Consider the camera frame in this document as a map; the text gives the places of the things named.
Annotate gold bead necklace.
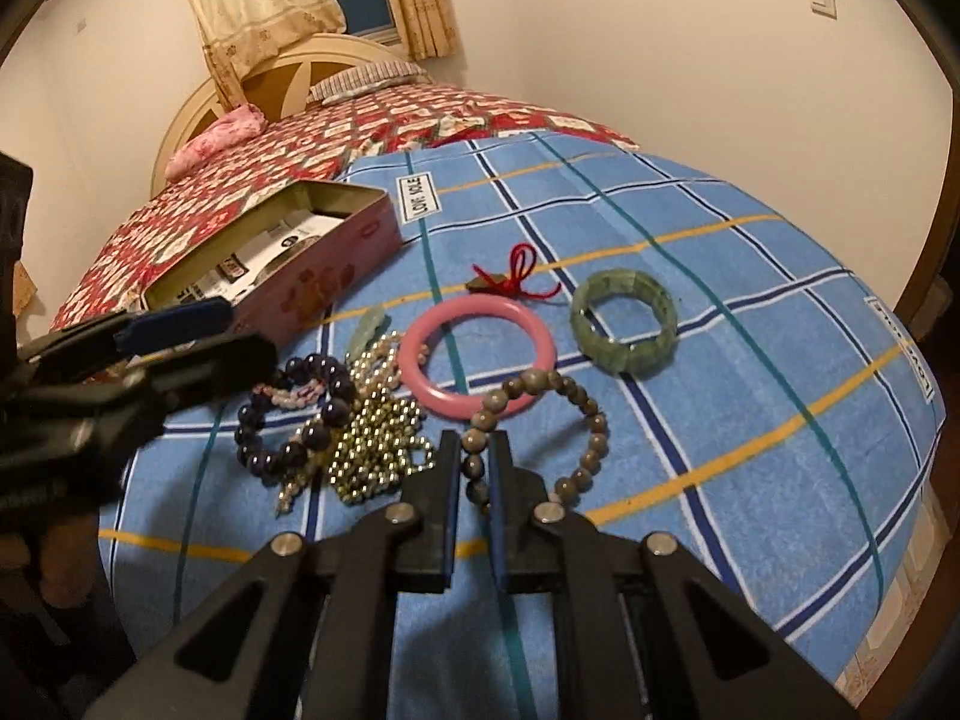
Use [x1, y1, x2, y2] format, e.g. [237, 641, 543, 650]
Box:
[326, 330, 440, 505]

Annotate printed paper cards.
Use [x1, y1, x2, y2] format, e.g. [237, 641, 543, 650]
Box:
[161, 208, 350, 308]

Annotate blue plaid blanket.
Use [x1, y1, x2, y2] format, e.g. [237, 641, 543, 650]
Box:
[97, 131, 942, 720]

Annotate red patterned bedsheet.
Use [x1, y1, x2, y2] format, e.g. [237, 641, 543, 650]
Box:
[49, 82, 638, 332]

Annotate pale crystal bead bracelet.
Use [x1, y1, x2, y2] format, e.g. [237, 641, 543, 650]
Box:
[274, 420, 335, 518]

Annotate wooden door frame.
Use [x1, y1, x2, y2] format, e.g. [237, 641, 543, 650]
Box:
[896, 75, 960, 338]

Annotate small green jade pendant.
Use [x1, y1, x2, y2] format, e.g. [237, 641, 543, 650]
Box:
[349, 309, 392, 357]

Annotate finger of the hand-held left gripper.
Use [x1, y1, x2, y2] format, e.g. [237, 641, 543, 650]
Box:
[19, 297, 233, 385]
[142, 332, 280, 421]

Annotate red cord pendant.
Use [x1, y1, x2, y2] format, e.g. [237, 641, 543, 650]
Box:
[466, 244, 578, 302]

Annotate pink tin box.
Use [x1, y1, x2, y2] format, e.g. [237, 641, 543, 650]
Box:
[139, 181, 406, 338]

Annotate person's left hand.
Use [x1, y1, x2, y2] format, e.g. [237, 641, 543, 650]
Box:
[30, 517, 102, 605]

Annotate brown bead bracelet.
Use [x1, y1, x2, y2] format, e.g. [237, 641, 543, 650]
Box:
[461, 369, 610, 518]

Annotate pink bangle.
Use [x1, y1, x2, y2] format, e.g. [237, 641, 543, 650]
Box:
[397, 296, 557, 421]

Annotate striped pillow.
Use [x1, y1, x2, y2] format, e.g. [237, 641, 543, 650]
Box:
[309, 60, 434, 104]

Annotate beige patterned mattress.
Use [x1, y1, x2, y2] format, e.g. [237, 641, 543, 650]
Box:
[840, 480, 940, 706]

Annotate pink small bead bracelet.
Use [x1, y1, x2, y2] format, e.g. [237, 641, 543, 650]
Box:
[251, 379, 332, 410]

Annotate cream wooden headboard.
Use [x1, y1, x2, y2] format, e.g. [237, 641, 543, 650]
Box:
[150, 34, 410, 196]

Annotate dark purple bead bracelet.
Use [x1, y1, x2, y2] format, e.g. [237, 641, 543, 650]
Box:
[235, 355, 359, 475]

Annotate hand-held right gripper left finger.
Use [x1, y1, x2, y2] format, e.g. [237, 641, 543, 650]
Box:
[82, 431, 462, 720]

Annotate green jade bracelet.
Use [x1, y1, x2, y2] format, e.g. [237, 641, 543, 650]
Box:
[570, 270, 680, 377]

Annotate wide beige floral curtain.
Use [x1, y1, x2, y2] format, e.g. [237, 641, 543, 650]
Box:
[166, 0, 347, 110]

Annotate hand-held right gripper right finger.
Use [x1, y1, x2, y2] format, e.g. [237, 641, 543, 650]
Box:
[491, 431, 856, 720]

